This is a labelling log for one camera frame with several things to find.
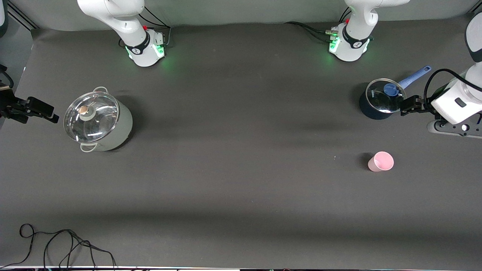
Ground pink plastic cup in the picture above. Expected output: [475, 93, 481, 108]
[368, 151, 394, 172]

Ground glass lid with blue knob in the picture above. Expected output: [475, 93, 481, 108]
[366, 78, 407, 114]

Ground dark blue saucepan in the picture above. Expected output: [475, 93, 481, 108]
[359, 65, 432, 120]

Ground black background stand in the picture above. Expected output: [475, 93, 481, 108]
[0, 64, 14, 91]

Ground glass lid with wooden knob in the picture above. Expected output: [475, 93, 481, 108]
[63, 91, 120, 143]

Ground grey stock pot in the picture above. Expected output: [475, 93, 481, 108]
[63, 87, 133, 153]

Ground dark grey table mat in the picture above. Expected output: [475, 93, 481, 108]
[0, 15, 482, 268]

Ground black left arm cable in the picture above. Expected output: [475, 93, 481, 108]
[424, 69, 482, 113]

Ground black frame rail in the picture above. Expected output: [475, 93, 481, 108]
[6, 2, 38, 30]

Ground thin black loose cable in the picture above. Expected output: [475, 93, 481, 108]
[0, 224, 117, 268]

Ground black right base cables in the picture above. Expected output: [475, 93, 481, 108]
[119, 6, 172, 49]

